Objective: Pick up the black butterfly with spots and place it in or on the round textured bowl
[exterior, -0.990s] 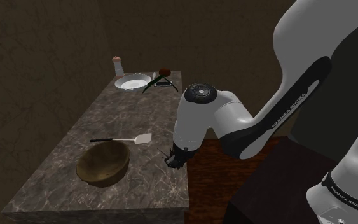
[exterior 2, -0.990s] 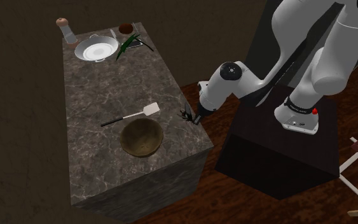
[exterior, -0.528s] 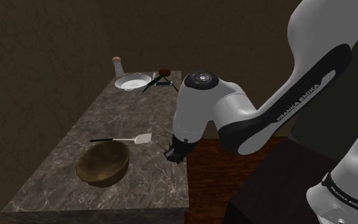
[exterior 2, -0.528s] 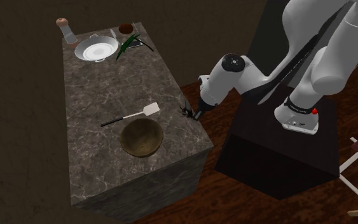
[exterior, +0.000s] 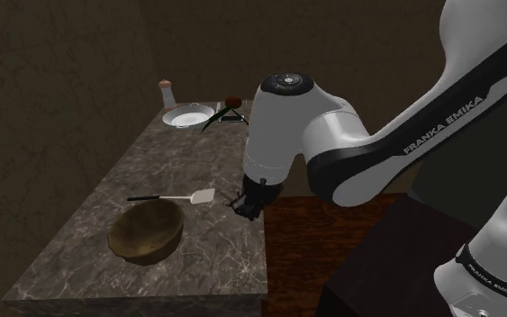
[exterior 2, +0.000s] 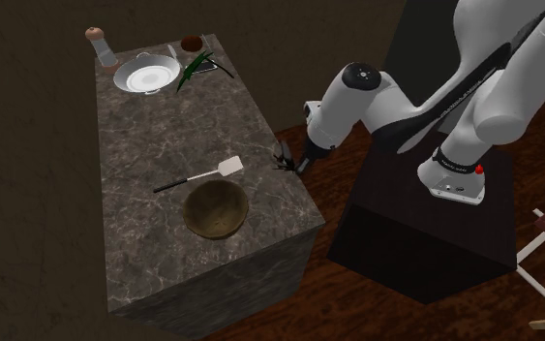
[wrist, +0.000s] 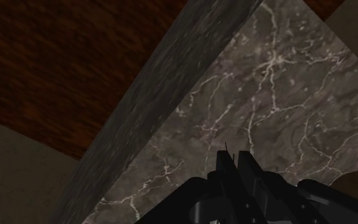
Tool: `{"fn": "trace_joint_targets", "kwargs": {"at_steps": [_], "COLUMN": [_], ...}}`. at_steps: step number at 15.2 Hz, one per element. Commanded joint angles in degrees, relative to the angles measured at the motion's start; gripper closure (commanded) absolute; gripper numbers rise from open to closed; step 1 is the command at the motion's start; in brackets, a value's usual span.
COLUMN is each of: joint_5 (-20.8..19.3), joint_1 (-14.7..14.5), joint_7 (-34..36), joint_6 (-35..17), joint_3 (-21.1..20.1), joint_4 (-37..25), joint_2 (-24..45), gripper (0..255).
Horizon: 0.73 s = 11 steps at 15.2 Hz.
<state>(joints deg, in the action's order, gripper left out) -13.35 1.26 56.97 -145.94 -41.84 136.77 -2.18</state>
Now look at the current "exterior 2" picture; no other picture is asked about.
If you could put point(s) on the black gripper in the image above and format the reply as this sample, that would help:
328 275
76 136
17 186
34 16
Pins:
316 151

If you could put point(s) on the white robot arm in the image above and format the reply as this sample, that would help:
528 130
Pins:
494 89

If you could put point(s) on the brown wooden bowl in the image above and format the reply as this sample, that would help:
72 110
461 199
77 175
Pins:
215 209

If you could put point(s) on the flat grey phone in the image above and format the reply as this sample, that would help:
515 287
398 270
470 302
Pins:
206 67

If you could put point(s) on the green leafy stalk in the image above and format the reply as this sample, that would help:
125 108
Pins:
192 71

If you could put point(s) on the dark robot stand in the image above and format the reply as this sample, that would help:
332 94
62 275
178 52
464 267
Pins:
423 236

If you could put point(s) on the silver knife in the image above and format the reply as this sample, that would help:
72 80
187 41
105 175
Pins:
173 53

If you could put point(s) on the silver pan with white plate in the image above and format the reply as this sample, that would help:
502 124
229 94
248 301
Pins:
147 74

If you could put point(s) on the grey pepper mill, wooden top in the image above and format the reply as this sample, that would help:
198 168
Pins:
102 51

